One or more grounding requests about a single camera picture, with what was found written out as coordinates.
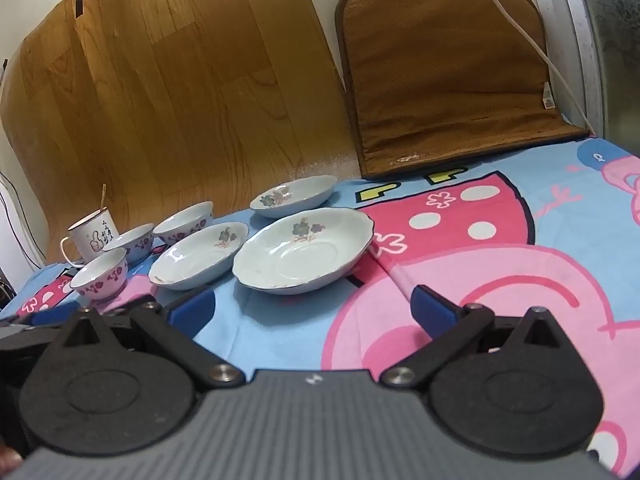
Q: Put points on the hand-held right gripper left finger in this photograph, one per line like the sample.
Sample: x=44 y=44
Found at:
x=192 y=306

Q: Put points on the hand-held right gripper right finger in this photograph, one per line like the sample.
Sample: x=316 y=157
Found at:
x=434 y=310

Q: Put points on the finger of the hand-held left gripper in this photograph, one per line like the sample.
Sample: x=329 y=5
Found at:
x=45 y=318

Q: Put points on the white bowl pink flower print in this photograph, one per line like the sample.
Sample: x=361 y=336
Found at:
x=182 y=230
x=135 y=245
x=100 y=280

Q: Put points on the cartoon pig printed blanket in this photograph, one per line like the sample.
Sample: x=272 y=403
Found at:
x=500 y=270

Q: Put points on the white enamel mug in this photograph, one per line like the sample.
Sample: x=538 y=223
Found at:
x=92 y=240

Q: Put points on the wood pattern vinyl sheet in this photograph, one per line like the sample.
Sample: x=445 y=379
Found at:
x=175 y=85

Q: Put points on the brown seat cushion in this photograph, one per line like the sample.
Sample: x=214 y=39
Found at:
x=440 y=85

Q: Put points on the aluminium framed frosted glass door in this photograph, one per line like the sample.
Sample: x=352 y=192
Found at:
x=590 y=35

